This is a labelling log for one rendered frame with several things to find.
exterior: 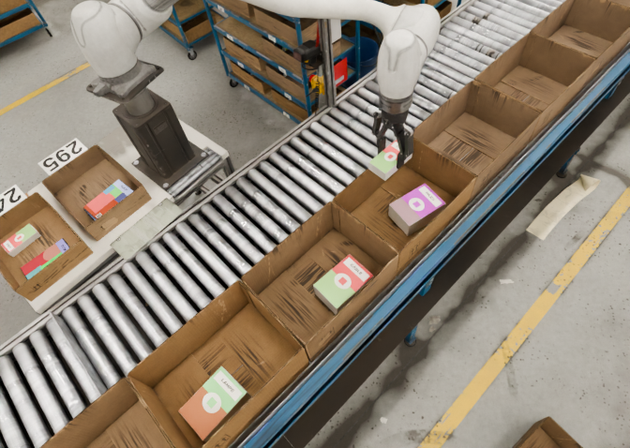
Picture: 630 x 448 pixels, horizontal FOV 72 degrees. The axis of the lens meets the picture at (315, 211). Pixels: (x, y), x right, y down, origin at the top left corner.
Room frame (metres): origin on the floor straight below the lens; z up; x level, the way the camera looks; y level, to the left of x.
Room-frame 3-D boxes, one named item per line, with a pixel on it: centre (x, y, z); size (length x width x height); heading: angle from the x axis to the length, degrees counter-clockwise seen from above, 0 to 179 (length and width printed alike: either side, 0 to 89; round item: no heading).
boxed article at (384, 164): (0.89, -0.27, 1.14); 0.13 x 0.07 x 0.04; 126
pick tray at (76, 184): (1.27, 0.92, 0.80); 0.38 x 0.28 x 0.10; 40
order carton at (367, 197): (0.83, -0.30, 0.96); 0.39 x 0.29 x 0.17; 126
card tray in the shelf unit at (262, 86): (2.76, 0.21, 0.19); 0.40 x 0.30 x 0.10; 34
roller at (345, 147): (1.32, -0.20, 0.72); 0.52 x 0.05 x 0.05; 36
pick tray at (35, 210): (1.04, 1.14, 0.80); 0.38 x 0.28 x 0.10; 40
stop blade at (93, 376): (0.54, 0.87, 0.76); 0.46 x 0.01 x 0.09; 36
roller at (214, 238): (0.90, 0.37, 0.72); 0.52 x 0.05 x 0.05; 36
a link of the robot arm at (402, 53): (0.90, -0.27, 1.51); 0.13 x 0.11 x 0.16; 146
